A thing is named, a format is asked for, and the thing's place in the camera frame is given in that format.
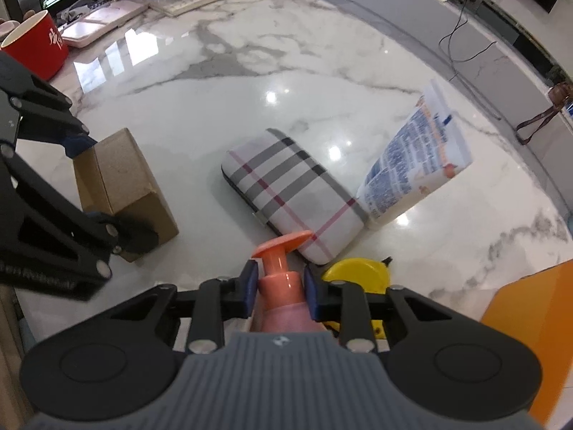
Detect pink flat case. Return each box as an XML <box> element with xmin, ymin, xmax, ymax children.
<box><xmin>60</xmin><ymin>0</ymin><xmax>150</xmax><ymax>49</ymax></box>

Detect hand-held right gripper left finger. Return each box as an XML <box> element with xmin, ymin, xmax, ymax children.
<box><xmin>105</xmin><ymin>260</ymin><xmax>260</xmax><ymax>354</ymax></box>

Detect orange storage box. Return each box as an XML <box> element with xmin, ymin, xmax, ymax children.
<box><xmin>481</xmin><ymin>260</ymin><xmax>573</xmax><ymax>426</ymax></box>

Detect white lotion tube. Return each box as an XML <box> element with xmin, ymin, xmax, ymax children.
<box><xmin>357</xmin><ymin>79</ymin><xmax>474</xmax><ymax>230</ymax></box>

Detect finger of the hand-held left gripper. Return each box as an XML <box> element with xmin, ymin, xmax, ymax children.
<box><xmin>0</xmin><ymin>143</ymin><xmax>160</xmax><ymax>281</ymax></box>
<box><xmin>0</xmin><ymin>51</ymin><xmax>98</xmax><ymax>159</ymax></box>

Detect pink pump bottle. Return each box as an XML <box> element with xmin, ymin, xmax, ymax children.
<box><xmin>251</xmin><ymin>230</ymin><xmax>329</xmax><ymax>334</ymax></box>

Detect yellow tape measure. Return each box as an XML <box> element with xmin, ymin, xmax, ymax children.
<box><xmin>322</xmin><ymin>257</ymin><xmax>395</xmax><ymax>339</ymax></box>

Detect brown cardboard box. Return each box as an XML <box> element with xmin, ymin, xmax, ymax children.
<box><xmin>73</xmin><ymin>128</ymin><xmax>180</xmax><ymax>263</ymax></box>

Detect black cable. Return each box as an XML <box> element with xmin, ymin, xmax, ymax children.
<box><xmin>439</xmin><ymin>0</ymin><xmax>501</xmax><ymax>120</ymax></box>

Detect plaid zip case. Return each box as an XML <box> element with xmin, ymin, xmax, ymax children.
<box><xmin>221</xmin><ymin>128</ymin><xmax>370</xmax><ymax>264</ymax></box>

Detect brown strap bag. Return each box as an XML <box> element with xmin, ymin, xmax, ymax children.
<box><xmin>517</xmin><ymin>83</ymin><xmax>573</xmax><ymax>146</ymax></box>

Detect red mug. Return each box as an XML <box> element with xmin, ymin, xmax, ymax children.
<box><xmin>0</xmin><ymin>9</ymin><xmax>70</xmax><ymax>80</ymax></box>

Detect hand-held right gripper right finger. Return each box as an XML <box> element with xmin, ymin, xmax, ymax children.
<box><xmin>304</xmin><ymin>263</ymin><xmax>453</xmax><ymax>354</ymax></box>

